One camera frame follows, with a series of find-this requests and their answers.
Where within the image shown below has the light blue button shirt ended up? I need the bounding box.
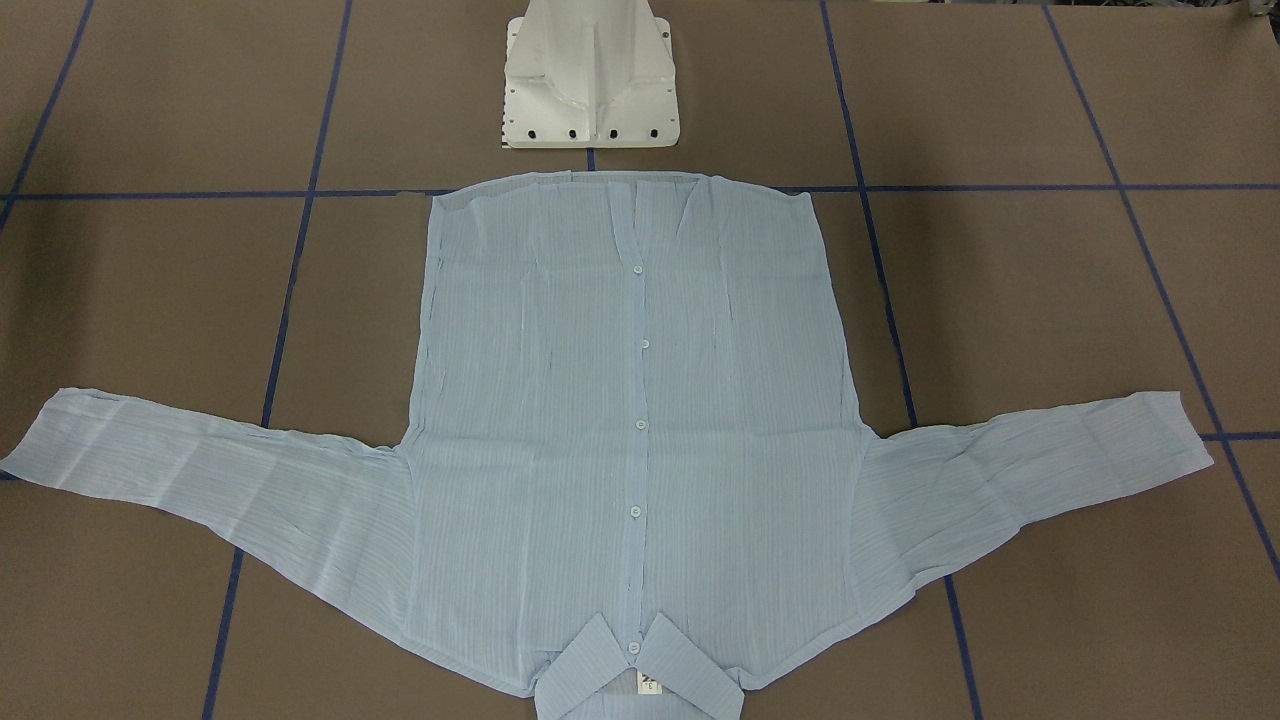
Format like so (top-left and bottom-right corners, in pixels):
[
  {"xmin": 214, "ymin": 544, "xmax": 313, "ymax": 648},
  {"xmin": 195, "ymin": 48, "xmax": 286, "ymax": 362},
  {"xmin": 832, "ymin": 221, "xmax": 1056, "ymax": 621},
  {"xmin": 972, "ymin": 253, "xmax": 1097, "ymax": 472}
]
[{"xmin": 3, "ymin": 170, "xmax": 1213, "ymax": 719}]

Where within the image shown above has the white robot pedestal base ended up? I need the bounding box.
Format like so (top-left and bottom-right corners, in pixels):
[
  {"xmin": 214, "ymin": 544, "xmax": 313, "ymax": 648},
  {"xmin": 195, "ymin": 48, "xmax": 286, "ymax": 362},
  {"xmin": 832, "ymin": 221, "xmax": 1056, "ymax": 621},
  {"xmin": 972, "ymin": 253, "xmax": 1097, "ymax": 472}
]
[{"xmin": 500, "ymin": 1, "xmax": 681, "ymax": 149}]

